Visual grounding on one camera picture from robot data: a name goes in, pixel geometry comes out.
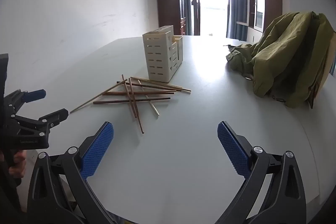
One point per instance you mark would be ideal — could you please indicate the olive green jacket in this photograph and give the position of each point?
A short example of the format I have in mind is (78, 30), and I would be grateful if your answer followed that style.
(288, 56)

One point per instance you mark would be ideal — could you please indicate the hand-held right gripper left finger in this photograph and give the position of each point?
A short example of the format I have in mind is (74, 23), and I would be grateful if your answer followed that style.
(97, 150)

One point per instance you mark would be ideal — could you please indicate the brown glass-door cabinet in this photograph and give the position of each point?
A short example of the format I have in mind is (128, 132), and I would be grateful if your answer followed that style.
(273, 3)

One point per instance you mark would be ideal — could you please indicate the pile of wooden chopsticks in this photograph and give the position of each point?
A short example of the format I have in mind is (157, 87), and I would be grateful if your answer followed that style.
(118, 101)

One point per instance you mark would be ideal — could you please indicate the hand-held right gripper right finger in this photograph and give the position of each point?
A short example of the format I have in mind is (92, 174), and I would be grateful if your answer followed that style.
(232, 150)

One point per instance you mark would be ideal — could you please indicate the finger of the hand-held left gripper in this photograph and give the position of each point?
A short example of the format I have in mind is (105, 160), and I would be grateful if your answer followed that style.
(34, 95)
(56, 115)

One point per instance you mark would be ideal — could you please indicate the person's left hand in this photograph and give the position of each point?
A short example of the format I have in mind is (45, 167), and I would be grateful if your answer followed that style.
(17, 163)

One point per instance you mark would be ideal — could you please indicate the cream slotted utensil holder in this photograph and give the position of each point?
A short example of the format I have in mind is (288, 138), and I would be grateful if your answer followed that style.
(157, 56)

